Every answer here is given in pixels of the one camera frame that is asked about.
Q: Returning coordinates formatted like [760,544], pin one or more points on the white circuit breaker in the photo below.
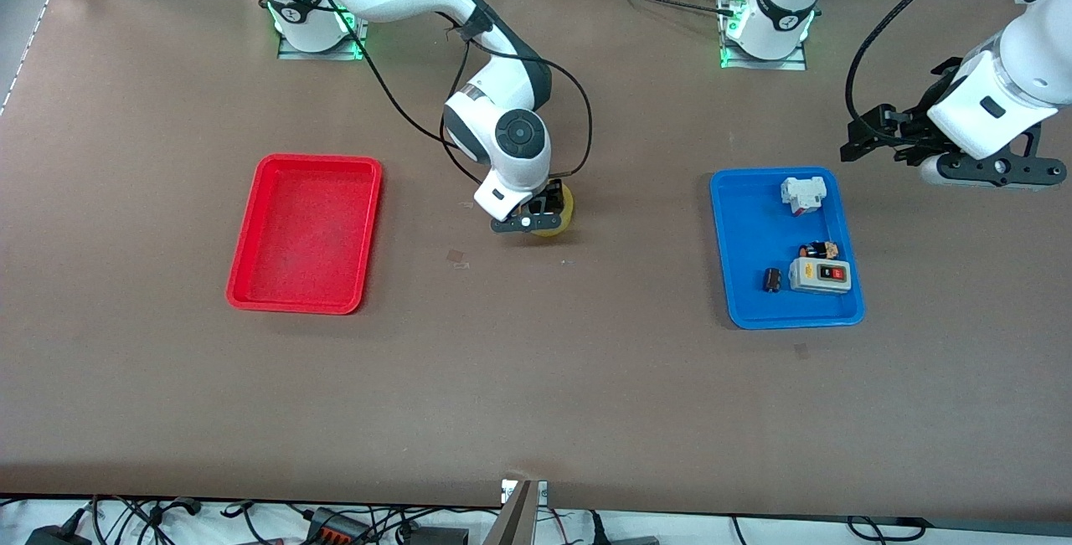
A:
[800,192]

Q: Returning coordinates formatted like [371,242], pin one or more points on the small black orange component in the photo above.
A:
[814,250]

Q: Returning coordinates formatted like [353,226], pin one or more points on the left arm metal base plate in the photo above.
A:
[796,64]

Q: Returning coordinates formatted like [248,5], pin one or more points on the red plastic tray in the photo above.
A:
[306,235]

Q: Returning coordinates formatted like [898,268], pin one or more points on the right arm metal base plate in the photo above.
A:
[322,53]

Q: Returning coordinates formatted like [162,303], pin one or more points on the metal camera mount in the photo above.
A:
[515,520]

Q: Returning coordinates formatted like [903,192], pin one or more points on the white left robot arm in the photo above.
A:
[1038,59]

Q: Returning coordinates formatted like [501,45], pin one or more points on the black plug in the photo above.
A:
[597,524]

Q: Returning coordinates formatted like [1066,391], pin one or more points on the black orange power strip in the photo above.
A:
[335,528]

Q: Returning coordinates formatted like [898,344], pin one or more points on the yellow tape roll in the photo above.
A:
[569,214]

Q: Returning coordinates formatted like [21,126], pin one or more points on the black power adapter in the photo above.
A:
[54,537]

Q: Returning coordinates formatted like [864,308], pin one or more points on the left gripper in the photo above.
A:
[916,129]

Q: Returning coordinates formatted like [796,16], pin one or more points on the blue plastic tray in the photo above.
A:
[754,306]

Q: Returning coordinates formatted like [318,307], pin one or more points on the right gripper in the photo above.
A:
[550,196]

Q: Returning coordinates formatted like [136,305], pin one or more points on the grey push-button switch box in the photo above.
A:
[808,275]

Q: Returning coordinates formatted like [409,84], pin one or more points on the small black cylindrical capacitor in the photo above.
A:
[773,280]

